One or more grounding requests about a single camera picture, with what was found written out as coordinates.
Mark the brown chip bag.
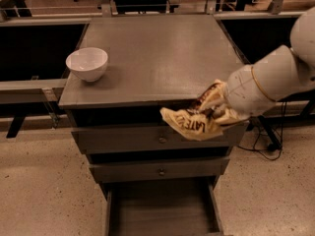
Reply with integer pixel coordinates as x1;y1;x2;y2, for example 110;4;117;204
160;80;240;141

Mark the white bowl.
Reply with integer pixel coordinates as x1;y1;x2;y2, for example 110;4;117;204
66;47;108;82

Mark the open bottom drawer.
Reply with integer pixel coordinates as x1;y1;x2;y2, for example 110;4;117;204
105;177;224;236

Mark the grey drawer cabinet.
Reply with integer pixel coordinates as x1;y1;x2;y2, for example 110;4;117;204
59;15;246;236

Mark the metal railing frame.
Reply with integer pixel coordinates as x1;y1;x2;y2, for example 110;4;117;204
0;0;315;130

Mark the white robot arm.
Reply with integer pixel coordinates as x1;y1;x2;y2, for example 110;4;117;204
196;8;315;125

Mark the top drawer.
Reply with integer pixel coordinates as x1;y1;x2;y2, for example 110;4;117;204
72;122;248;154

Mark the middle drawer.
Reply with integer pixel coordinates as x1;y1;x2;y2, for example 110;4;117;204
91;156;229;183

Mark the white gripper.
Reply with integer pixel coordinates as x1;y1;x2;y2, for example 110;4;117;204
199;65;276;125

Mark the black floor cable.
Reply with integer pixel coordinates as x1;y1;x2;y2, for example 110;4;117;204
236;101;288;161

